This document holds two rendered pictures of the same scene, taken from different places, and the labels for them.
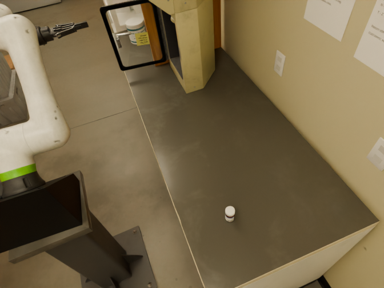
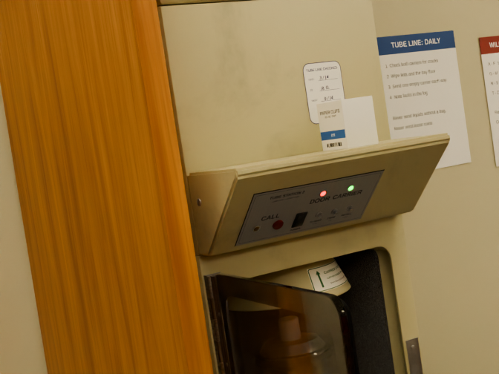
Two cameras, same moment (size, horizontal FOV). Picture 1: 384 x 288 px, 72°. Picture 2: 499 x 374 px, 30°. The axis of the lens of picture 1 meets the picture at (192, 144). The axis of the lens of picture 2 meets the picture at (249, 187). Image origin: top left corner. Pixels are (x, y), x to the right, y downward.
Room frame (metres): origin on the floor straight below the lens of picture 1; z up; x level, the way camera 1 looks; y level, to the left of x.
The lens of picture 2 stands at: (1.81, 1.15, 1.54)
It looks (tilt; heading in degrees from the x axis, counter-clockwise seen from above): 3 degrees down; 253
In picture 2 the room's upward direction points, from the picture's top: 9 degrees counter-clockwise
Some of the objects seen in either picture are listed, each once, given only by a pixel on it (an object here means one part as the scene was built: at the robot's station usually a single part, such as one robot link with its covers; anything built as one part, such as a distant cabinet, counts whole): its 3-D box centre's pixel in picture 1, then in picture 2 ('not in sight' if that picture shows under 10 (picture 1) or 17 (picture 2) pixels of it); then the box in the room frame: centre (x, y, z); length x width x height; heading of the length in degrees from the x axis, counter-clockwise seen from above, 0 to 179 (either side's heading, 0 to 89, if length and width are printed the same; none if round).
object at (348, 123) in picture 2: not in sight; (347, 123); (1.35, 0.07, 1.54); 0.05 x 0.05 x 0.06; 16
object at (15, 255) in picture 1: (50, 212); not in sight; (0.60, 0.67, 0.92); 0.32 x 0.32 x 0.04; 16
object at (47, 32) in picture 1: (52, 32); not in sight; (1.47, 0.66, 1.31); 0.09 x 0.08 x 0.07; 105
